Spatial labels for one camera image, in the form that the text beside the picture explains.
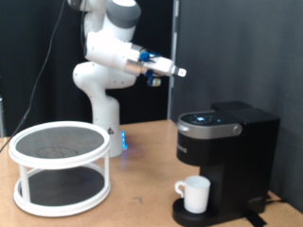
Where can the white two-tier turntable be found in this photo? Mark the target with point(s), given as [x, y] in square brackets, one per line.
[34, 142]

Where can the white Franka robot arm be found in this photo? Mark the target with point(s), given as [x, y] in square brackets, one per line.
[104, 63]

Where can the white ceramic mug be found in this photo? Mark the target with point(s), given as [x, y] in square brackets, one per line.
[197, 194]

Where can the wrist camera on blue mount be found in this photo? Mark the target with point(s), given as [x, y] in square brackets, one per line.
[154, 80]

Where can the black Keurig coffee machine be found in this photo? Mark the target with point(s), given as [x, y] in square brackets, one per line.
[243, 164]

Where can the black backdrop curtain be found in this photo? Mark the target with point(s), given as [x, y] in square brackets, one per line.
[31, 47]

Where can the grey metal frame pole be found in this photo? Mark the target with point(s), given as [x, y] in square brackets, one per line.
[173, 63]

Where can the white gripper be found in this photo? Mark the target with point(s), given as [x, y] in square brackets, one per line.
[161, 66]

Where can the grey metal post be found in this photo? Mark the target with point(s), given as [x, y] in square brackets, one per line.
[2, 119]

